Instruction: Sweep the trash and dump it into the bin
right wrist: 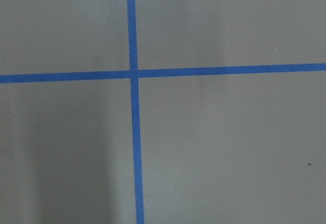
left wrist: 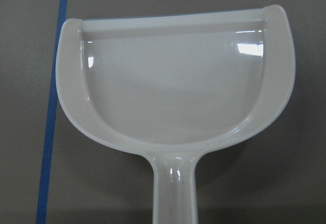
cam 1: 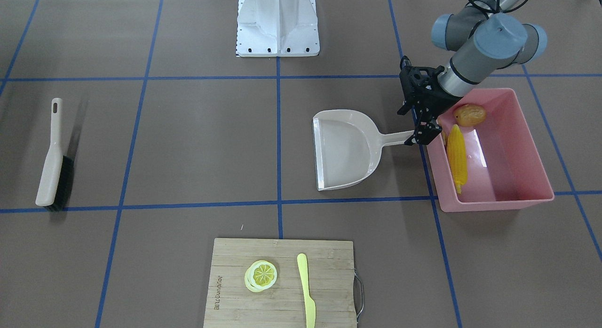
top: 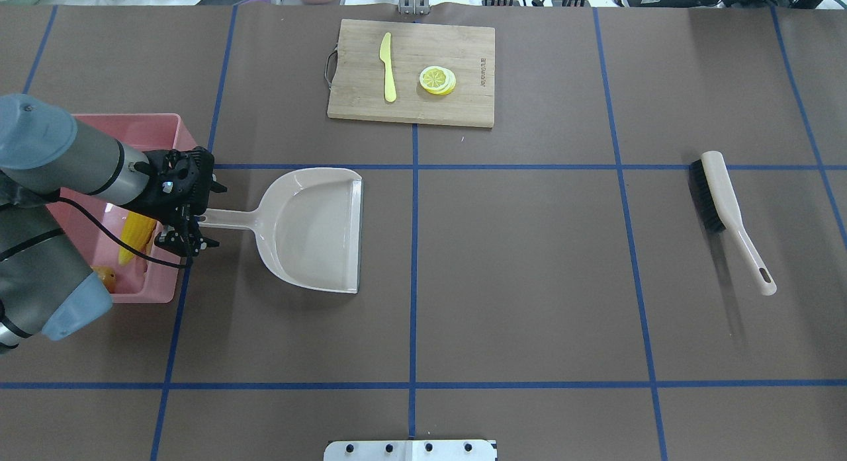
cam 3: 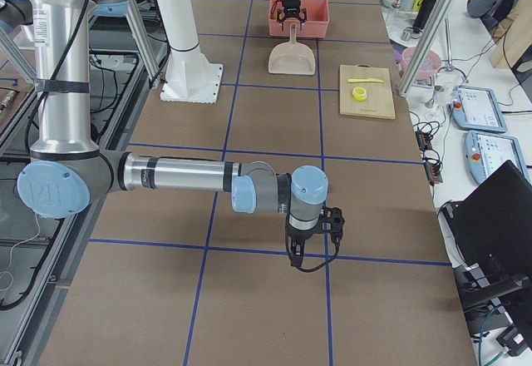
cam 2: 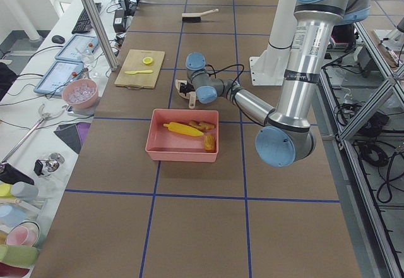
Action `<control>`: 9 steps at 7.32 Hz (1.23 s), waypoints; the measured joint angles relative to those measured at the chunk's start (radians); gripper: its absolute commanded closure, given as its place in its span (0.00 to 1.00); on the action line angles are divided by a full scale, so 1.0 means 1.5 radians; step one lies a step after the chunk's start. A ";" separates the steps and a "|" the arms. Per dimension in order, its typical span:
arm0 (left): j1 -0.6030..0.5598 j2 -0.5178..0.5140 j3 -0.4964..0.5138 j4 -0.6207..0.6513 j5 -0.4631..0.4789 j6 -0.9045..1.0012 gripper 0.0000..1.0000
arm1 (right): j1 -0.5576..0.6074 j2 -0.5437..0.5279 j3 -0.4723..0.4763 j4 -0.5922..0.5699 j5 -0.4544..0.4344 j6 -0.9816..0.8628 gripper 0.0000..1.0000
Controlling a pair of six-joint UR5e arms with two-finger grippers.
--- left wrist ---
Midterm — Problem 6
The beige plastic dustpan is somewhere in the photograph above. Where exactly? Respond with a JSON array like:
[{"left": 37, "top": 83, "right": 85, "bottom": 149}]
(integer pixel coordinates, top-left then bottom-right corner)
[{"left": 56, "top": 5, "right": 295, "bottom": 223}]

